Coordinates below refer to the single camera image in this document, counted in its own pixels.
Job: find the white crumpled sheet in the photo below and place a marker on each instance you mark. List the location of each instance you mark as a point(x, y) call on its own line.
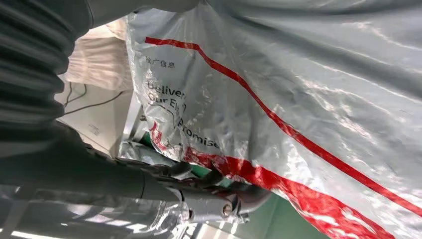
point(99, 56)

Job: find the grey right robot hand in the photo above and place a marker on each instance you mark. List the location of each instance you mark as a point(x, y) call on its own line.
point(99, 178)

